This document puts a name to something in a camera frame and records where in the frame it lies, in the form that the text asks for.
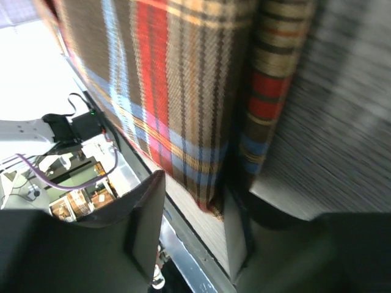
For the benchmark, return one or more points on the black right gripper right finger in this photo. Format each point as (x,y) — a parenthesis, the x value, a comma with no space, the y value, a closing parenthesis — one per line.
(271,251)

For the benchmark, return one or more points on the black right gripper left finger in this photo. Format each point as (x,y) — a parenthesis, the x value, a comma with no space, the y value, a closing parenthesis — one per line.
(113,249)

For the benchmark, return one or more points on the red brown plaid shirt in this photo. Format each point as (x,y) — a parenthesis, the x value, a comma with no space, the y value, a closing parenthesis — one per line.
(197,86)

